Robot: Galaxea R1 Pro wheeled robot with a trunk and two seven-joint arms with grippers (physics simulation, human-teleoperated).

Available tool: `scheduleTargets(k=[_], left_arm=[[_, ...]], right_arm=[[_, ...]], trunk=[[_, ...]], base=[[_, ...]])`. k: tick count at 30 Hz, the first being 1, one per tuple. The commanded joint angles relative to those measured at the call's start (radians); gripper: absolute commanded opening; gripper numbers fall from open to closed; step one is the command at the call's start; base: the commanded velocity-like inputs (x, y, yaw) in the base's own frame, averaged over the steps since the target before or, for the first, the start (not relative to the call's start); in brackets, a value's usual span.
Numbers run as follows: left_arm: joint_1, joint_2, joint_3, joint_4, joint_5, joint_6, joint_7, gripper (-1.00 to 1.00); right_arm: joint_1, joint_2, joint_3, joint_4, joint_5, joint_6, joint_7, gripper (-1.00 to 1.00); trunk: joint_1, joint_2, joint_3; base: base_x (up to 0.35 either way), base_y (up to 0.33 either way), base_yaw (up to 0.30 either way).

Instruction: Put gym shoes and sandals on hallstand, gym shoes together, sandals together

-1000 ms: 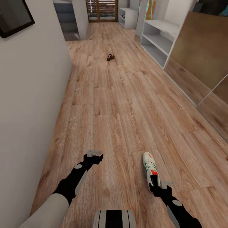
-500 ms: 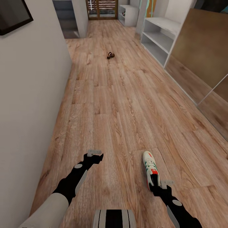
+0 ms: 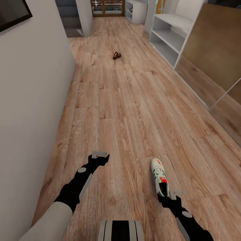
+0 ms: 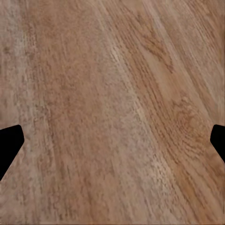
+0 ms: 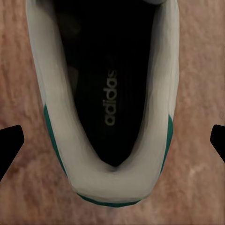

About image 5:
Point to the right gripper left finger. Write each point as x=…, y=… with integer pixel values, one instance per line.
x=11, y=141

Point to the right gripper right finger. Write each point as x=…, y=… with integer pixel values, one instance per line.
x=217, y=139

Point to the gym shoe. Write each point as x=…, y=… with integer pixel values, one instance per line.
x=108, y=73

